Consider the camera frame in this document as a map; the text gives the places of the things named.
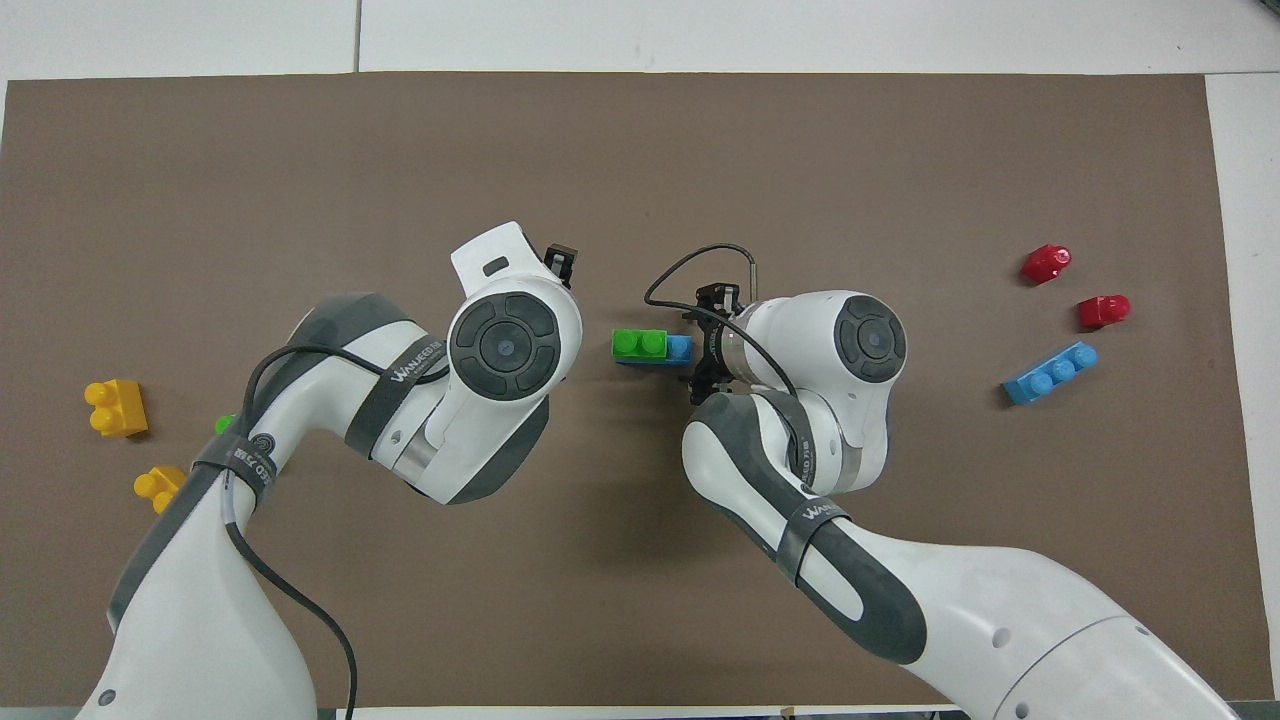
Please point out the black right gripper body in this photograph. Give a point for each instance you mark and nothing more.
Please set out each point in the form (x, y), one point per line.
(718, 335)

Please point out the blue three-stud brick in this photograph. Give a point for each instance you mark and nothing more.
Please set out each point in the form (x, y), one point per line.
(680, 350)
(1050, 374)

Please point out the green two-stud brick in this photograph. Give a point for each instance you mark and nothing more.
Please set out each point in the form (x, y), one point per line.
(640, 344)
(224, 425)

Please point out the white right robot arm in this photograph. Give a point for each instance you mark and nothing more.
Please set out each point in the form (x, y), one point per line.
(950, 610)

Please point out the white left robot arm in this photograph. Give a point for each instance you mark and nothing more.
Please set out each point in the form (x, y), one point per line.
(200, 620)

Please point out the brown table mat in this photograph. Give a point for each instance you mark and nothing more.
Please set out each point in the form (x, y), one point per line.
(640, 170)

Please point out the red one-stud brick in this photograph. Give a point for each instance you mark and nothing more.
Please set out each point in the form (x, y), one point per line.
(1103, 311)
(1045, 264)

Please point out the yellow two-stud brick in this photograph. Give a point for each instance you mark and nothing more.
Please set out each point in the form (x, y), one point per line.
(117, 408)
(158, 488)

